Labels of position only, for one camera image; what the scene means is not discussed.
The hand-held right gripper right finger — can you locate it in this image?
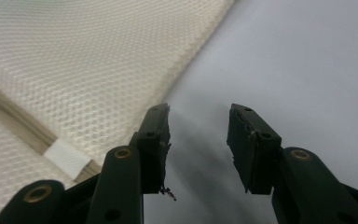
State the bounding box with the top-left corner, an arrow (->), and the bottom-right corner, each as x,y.
226,103 -> 282,195

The cream mesh laundry bag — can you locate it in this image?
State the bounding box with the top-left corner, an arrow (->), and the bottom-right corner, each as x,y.
0,0 -> 236,224

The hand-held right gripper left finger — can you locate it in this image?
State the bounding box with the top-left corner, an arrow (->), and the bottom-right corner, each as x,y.
128,103 -> 177,202

